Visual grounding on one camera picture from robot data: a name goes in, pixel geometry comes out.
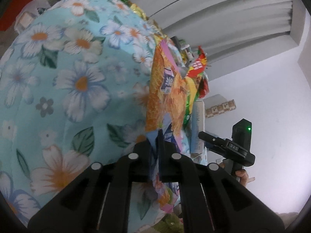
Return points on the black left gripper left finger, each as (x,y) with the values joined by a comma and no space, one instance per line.
(134,167)

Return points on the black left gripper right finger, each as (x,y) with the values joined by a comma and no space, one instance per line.
(175,167)

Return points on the blue white paper box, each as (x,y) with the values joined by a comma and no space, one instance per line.
(197,125)

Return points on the orange pink snack bag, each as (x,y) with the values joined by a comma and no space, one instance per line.
(166,108)

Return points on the red chip bag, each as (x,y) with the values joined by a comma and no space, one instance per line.
(197,68)

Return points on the green chip bag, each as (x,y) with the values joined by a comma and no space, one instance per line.
(192,95)

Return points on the person's right hand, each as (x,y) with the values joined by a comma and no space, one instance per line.
(244,177)

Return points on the checkered beige box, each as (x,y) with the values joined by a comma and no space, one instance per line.
(220,109)

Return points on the floral blue tablecloth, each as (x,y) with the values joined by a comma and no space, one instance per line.
(74,93)

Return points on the white grey curtain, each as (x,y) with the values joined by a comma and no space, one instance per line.
(234,33)

